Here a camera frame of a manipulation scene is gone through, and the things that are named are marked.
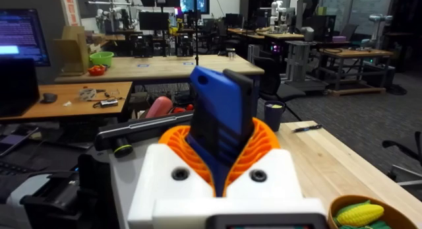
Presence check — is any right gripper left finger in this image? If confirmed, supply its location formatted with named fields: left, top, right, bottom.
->
left=127, top=124, right=217, bottom=229

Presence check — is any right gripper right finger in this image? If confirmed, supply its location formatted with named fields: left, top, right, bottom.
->
left=223, top=117, right=304, bottom=199

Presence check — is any blue electric screwdriver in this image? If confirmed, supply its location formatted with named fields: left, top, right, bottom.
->
left=185, top=65, right=256, bottom=197

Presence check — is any black bar with grey stripe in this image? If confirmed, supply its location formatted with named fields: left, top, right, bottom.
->
left=94, top=111, right=195, bottom=159

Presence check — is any black pen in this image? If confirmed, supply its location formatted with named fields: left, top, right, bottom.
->
left=291, top=123, right=324, bottom=134

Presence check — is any dark blue cup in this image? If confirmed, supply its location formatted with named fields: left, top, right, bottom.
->
left=263, top=100, right=286, bottom=133

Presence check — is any pink rounded object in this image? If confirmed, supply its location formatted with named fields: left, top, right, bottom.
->
left=144, top=96, right=174, bottom=119

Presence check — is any brown tub with toys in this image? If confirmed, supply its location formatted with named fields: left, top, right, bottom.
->
left=327, top=194, right=420, bottom=229

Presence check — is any black office chair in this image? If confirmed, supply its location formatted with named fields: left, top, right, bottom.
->
left=251, top=55, right=307, bottom=103

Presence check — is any black printer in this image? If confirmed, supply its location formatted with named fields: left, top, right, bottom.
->
left=5, top=152, right=111, bottom=229

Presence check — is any long wooden table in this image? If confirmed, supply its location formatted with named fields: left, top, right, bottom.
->
left=53, top=54, right=266, bottom=85

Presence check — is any small wooden desk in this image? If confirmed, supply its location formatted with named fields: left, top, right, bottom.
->
left=0, top=81, right=134, bottom=125

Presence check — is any green plastic bowl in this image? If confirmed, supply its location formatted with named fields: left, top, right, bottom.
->
left=88, top=51, right=115, bottom=68

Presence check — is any black computer mouse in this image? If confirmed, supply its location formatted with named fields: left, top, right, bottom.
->
left=40, top=92, right=59, bottom=105

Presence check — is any black chair with metal base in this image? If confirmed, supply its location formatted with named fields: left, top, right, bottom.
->
left=381, top=131, right=422, bottom=191

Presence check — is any cardboard box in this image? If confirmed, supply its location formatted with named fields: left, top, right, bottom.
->
left=53, top=25, right=90, bottom=77

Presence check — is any black monitor on stand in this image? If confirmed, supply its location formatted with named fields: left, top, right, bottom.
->
left=138, top=11, right=171, bottom=32

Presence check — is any black laptop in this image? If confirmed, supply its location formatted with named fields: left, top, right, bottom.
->
left=0, top=58, right=41, bottom=118

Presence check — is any computer monitor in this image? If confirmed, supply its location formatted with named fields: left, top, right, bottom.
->
left=0, top=8, right=51, bottom=68

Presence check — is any wooden table on metal frame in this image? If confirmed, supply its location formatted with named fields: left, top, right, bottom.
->
left=316, top=48, right=396, bottom=92

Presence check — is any wall screen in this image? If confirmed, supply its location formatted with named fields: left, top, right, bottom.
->
left=179, top=0, right=209, bottom=15

